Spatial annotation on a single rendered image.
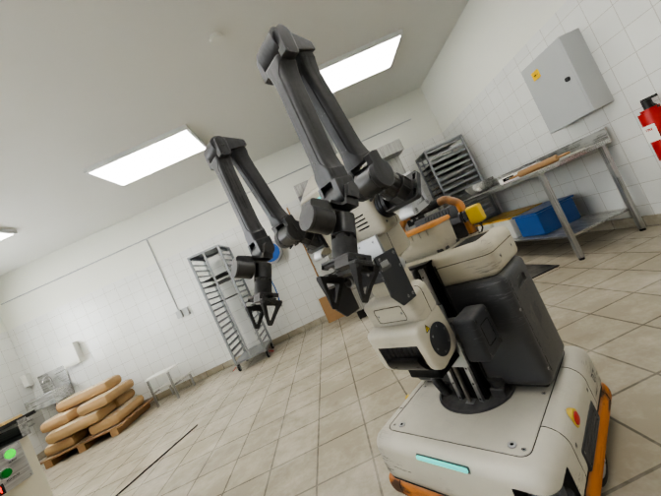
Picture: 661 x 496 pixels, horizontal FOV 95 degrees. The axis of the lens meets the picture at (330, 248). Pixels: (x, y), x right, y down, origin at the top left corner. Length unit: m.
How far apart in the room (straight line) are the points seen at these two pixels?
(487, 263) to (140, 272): 5.58
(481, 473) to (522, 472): 0.11
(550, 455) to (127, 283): 5.89
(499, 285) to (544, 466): 0.48
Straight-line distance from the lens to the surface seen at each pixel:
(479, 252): 1.10
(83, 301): 6.62
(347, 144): 0.80
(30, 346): 7.27
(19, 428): 1.79
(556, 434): 1.15
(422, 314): 0.99
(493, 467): 1.11
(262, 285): 0.99
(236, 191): 1.08
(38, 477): 1.85
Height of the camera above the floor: 0.97
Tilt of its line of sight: 1 degrees up
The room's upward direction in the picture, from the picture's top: 25 degrees counter-clockwise
